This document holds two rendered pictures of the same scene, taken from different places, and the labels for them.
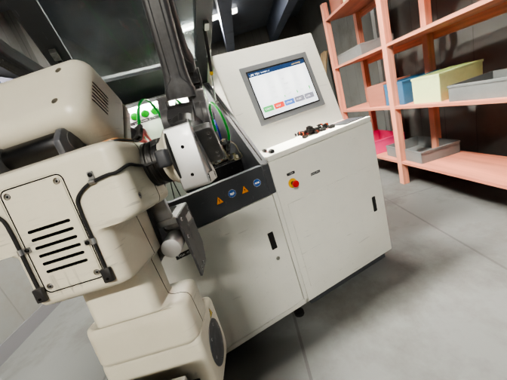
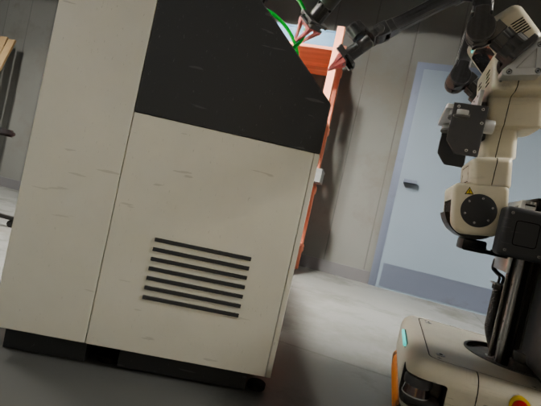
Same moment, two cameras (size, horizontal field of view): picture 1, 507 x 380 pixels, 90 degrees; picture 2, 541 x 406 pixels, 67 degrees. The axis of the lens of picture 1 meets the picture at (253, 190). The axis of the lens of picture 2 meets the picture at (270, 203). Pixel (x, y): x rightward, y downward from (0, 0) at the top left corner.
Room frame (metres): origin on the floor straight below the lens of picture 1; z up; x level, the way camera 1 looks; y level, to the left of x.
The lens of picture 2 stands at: (0.81, 1.81, 0.63)
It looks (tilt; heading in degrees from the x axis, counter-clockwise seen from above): 1 degrees down; 284
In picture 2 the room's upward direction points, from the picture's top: 12 degrees clockwise
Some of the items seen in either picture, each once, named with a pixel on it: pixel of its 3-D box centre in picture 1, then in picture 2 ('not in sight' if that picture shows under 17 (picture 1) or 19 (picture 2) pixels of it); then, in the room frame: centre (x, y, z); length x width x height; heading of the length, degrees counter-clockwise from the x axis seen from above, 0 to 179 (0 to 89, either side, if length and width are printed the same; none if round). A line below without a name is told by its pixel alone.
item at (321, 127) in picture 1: (314, 128); not in sight; (1.46, -0.44, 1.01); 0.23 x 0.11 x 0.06; 109
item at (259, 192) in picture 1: (207, 203); not in sight; (1.14, 0.23, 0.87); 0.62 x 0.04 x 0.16; 109
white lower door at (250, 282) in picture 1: (236, 279); not in sight; (1.13, 0.22, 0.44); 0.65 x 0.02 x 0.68; 109
